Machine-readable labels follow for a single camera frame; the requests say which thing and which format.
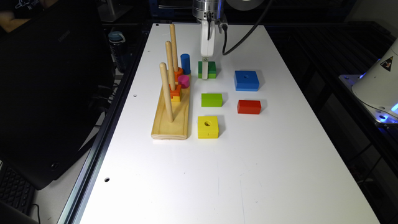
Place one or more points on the orange block on rear peg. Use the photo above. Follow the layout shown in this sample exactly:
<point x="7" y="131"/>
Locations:
<point x="178" y="73"/>

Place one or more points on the red rectangular block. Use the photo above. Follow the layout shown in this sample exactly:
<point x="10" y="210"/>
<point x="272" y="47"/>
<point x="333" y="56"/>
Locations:
<point x="249" y="107"/>

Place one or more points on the yellow block under orange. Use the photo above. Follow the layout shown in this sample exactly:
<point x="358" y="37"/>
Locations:
<point x="175" y="99"/>

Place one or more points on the yellow square block with hole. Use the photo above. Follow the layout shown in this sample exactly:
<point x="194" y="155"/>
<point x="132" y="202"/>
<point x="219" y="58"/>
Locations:
<point x="208" y="127"/>

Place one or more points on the middle wooden peg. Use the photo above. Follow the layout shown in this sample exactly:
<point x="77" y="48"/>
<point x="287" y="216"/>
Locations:
<point x="171" y="76"/>

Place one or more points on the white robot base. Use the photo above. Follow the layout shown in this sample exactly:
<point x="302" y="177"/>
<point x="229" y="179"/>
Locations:
<point x="376" y="89"/>

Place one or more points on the black keyboard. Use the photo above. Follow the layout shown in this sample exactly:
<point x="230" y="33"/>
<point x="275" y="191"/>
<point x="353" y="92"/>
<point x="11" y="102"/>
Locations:
<point x="16" y="191"/>

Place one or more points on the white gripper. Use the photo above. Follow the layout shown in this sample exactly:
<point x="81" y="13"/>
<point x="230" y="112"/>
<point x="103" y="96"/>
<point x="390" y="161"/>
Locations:
<point x="207" y="41"/>

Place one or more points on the blue square block with hole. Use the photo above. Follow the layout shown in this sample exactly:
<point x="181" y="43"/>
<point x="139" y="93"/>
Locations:
<point x="246" y="81"/>

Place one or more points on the front wooden peg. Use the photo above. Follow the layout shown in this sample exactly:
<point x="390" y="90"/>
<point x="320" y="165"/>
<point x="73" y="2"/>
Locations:
<point x="166" y="91"/>

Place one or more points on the orange block on peg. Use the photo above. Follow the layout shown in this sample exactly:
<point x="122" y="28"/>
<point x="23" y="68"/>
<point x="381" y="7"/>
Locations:
<point x="178" y="73"/>
<point x="176" y="92"/>

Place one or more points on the rear wooden peg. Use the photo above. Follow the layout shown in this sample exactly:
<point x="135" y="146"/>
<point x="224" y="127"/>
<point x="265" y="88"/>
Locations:
<point x="174" y="46"/>

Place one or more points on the orange block on middle peg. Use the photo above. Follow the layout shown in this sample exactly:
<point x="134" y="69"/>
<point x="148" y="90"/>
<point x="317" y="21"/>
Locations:
<point x="176" y="92"/>

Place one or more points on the blue cylinder block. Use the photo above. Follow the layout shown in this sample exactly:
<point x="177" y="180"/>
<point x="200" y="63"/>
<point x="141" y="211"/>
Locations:
<point x="185" y="64"/>

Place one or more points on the dark water bottle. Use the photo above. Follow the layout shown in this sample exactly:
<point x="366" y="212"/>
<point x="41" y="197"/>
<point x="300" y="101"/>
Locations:
<point x="119" y="50"/>

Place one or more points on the green square block with hole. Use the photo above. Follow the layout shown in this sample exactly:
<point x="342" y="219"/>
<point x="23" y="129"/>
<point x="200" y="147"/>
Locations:
<point x="211" y="69"/>

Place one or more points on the wooden peg base board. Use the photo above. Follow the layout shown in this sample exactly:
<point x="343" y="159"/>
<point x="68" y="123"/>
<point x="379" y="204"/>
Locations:
<point x="177" y="129"/>

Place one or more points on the black Samsung monitor back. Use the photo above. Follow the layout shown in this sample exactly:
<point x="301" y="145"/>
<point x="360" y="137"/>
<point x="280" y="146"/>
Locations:
<point x="57" y="75"/>

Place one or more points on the wooden peg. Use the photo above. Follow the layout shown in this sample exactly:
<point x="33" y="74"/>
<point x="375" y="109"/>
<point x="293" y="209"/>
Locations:
<point x="174" y="46"/>
<point x="166" y="91"/>
<point x="171" y="76"/>

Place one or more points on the light green rectangular block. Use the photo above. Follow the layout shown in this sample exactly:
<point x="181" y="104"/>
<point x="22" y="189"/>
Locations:
<point x="211" y="100"/>

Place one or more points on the pink cylinder block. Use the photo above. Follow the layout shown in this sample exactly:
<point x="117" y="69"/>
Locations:
<point x="184" y="81"/>

